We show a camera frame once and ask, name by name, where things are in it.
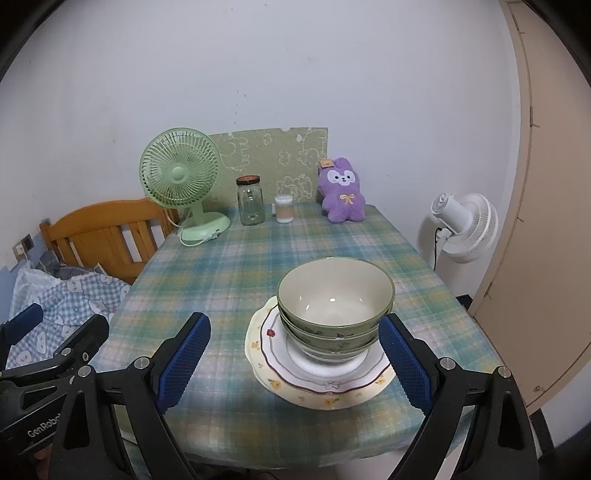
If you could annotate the small green floral bowl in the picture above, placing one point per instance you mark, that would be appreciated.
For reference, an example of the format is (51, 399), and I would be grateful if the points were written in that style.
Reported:
(332, 286)

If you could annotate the glass jar with dark lid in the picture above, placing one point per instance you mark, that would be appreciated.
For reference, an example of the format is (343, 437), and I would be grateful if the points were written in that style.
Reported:
(250, 203)

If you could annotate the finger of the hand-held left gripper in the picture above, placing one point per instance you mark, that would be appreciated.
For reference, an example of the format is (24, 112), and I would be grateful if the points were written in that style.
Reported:
(90, 337)
(23, 323)

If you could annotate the green patterned board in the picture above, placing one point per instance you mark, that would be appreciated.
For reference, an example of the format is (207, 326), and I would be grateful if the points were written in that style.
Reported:
(268, 152)

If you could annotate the purple plush bunny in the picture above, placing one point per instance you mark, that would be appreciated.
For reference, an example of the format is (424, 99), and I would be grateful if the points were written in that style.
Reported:
(341, 194)

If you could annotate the blue checkered blanket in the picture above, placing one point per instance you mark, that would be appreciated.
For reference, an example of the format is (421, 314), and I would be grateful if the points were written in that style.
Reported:
(69, 295)

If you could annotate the green desk fan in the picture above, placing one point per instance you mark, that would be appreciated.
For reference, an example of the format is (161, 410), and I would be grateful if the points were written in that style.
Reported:
(178, 173)

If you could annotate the wall socket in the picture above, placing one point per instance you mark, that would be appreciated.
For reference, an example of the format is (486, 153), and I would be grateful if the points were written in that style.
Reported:
(23, 247)

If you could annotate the white fan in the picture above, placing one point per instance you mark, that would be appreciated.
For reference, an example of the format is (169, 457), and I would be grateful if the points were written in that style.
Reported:
(471, 226)

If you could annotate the wooden chair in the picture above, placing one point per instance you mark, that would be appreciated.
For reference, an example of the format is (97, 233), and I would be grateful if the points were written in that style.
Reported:
(101, 221)

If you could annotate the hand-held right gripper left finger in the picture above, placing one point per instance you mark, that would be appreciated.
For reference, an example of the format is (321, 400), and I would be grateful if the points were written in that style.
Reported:
(182, 360)

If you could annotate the large yellow floral plate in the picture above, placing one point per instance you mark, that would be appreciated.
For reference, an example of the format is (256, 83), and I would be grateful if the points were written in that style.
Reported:
(323, 402)

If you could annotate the cotton swab container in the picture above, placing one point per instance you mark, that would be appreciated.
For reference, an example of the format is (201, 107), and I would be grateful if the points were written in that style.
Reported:
(284, 210)

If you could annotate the grey plaid pillow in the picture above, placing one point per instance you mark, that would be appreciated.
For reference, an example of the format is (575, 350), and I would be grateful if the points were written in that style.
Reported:
(60, 270)

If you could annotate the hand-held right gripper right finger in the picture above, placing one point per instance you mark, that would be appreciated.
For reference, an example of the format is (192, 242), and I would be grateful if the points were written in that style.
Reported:
(406, 364)

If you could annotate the white plate with maroon rim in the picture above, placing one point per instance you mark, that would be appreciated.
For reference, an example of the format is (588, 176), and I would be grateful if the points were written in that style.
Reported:
(286, 369)

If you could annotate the medium green floral bowl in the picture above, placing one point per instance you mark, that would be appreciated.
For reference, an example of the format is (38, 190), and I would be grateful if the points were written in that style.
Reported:
(318, 340)

